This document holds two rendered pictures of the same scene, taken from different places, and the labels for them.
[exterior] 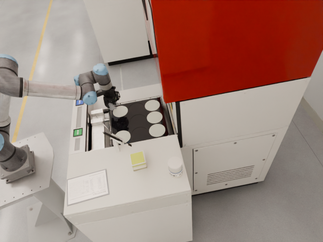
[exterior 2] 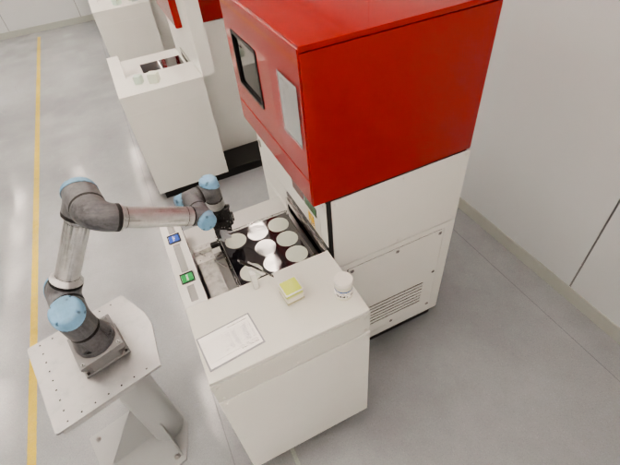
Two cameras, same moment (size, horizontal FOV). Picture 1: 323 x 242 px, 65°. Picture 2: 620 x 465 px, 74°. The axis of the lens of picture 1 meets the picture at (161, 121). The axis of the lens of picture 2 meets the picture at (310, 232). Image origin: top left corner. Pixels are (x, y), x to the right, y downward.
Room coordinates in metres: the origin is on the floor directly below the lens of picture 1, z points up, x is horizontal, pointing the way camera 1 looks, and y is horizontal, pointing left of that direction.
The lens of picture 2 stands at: (-0.25, 0.37, 2.26)
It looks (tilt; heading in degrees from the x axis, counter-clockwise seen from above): 45 degrees down; 342
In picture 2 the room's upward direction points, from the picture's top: 7 degrees counter-clockwise
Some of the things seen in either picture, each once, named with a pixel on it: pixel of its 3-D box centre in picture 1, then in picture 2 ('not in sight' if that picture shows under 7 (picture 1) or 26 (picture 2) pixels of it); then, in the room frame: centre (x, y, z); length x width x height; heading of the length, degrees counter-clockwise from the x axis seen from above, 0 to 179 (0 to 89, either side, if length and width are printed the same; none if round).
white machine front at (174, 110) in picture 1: (165, 80); (290, 187); (1.27, -0.07, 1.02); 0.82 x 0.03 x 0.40; 3
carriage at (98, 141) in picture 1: (98, 133); (212, 276); (1.03, 0.41, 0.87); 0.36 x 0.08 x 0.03; 3
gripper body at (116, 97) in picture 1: (110, 94); (221, 217); (1.18, 0.29, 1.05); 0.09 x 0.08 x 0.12; 66
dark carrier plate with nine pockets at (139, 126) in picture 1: (138, 120); (266, 247); (1.06, 0.15, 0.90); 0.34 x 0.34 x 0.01; 3
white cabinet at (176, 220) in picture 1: (136, 171); (267, 328); (0.98, 0.25, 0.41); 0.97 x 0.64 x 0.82; 3
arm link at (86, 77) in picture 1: (85, 81); (190, 202); (1.14, 0.39, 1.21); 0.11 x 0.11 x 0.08; 14
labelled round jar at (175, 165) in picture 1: (175, 167); (343, 286); (0.62, -0.03, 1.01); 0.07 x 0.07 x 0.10
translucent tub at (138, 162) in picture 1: (138, 161); (291, 291); (0.70, 0.15, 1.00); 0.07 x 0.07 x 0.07; 6
